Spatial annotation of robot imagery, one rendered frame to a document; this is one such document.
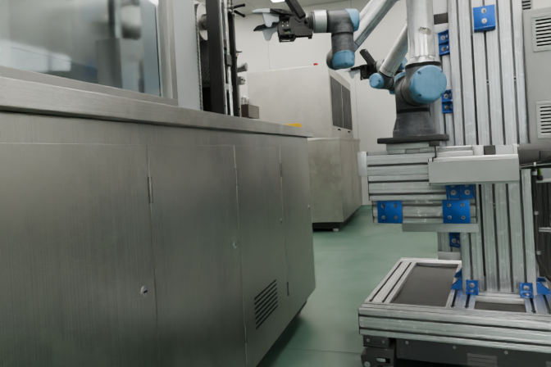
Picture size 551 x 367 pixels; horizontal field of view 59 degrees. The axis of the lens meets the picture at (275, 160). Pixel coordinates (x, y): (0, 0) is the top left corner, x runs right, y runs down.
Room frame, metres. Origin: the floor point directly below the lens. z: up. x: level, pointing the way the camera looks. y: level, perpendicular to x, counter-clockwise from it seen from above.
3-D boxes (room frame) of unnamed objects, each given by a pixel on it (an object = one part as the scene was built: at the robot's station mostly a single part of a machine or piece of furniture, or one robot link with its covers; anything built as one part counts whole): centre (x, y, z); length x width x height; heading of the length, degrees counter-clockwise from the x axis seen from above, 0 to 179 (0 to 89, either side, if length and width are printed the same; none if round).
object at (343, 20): (1.64, -0.25, 1.21); 0.11 x 0.08 x 0.09; 91
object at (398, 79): (1.77, -0.51, 0.98); 0.13 x 0.12 x 0.14; 2
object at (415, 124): (1.78, -0.51, 0.87); 0.15 x 0.15 x 0.10
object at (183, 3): (1.95, 0.43, 1.17); 0.34 x 0.05 x 0.54; 73
